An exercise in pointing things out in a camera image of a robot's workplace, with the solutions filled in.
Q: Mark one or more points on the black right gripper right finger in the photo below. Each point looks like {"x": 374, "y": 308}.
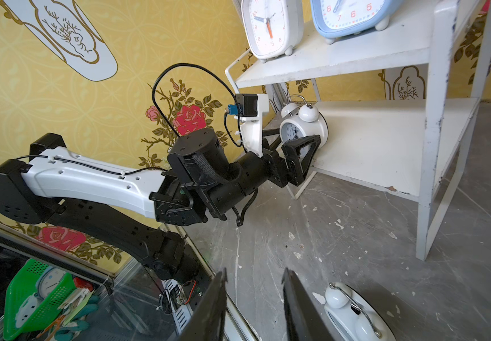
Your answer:
{"x": 302, "y": 320}

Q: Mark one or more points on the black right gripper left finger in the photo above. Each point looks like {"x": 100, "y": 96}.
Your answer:
{"x": 208, "y": 320}

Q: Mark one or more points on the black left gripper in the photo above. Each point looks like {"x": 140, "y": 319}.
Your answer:
{"x": 299, "y": 154}

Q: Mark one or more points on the white twin-bell alarm clock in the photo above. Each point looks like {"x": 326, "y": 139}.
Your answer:
{"x": 302, "y": 119}

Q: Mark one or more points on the white square alarm clock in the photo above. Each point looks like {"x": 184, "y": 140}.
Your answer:
{"x": 272, "y": 27}

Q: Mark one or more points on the blue square alarm clock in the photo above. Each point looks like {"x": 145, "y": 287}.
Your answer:
{"x": 334, "y": 19}

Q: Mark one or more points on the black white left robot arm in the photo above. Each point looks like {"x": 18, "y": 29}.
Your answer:
{"x": 56, "y": 186}

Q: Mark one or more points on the white two-tier shelf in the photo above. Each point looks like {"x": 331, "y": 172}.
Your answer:
{"x": 415, "y": 143}

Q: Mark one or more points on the green plastic basket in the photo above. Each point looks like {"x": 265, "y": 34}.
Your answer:
{"x": 33, "y": 298}

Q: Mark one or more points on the aluminium slotted base rail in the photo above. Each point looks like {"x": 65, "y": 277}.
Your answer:
{"x": 236, "y": 326}

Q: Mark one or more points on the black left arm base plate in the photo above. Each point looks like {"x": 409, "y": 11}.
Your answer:
{"x": 187, "y": 296}

